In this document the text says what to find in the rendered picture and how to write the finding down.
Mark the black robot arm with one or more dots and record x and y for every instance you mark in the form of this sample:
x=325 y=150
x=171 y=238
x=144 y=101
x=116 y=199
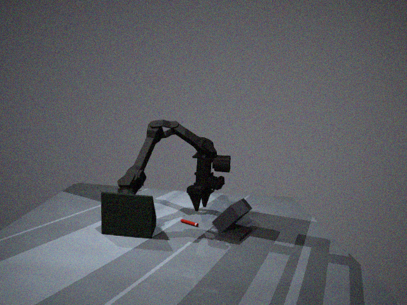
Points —
x=206 y=155

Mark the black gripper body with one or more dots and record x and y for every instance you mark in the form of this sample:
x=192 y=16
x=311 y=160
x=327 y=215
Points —
x=199 y=186

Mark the grey sloped panel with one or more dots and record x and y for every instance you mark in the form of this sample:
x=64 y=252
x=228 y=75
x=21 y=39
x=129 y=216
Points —
x=225 y=223

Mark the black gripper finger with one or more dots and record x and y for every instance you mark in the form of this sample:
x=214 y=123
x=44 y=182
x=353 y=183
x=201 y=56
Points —
x=206 y=197
x=196 y=200

